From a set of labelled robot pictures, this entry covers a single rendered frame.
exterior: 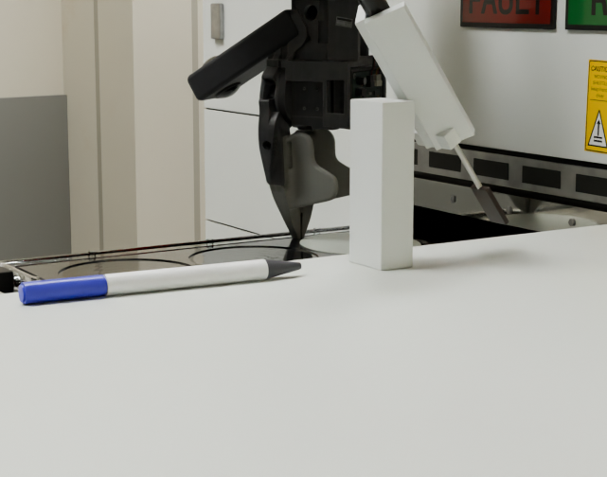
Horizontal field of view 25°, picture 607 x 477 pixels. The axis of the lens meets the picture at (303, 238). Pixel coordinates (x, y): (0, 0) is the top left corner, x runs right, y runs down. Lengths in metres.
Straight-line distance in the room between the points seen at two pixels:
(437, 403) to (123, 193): 2.36
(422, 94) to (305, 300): 0.14
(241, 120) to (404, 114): 0.84
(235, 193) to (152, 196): 1.26
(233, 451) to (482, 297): 0.24
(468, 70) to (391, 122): 0.51
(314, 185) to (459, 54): 0.18
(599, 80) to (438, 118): 0.38
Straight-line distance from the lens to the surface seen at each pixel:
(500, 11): 1.15
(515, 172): 1.14
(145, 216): 2.79
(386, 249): 0.69
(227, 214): 1.57
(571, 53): 1.09
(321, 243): 1.13
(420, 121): 0.71
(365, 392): 0.48
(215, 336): 0.56
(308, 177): 1.13
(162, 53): 2.79
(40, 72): 2.95
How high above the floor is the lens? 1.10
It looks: 10 degrees down
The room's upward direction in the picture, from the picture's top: straight up
